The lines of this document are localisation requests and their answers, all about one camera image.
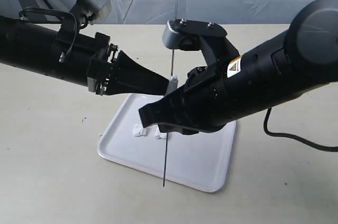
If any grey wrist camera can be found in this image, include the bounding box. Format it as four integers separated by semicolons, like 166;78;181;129
70;0;112;28
162;18;239;66

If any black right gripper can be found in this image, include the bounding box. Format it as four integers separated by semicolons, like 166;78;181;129
138;67;238;135

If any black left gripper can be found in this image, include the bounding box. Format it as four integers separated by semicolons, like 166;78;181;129
51;30;168;96

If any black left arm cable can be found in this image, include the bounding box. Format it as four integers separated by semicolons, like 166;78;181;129
15;0;93;62

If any white rectangular plastic tray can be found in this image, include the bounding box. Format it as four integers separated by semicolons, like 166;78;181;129
97;94;237;193

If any white marshmallow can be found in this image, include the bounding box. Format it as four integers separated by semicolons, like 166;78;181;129
133;124;147;137
165;75;179;96
154;127;167;139

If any white marshmallow top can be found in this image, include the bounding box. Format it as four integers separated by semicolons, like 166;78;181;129
165;75;179;96

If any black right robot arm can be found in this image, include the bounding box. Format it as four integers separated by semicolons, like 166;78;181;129
139;0;337;135

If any thin metal skewer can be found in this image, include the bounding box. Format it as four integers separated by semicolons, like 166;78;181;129
162;0;179;188

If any white marshmallow bottom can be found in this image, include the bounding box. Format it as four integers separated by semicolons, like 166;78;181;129
154;127;167;139

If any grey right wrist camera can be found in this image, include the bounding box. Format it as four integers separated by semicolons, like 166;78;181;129
162;18;239;66

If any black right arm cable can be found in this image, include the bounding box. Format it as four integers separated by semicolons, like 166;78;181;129
263;107;338;153

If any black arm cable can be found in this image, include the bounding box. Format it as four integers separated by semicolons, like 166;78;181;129
15;0;93;62
263;107;338;153

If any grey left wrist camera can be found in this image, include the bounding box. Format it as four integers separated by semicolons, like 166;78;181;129
70;0;112;28

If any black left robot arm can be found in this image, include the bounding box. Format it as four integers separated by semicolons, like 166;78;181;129
1;16;168;96

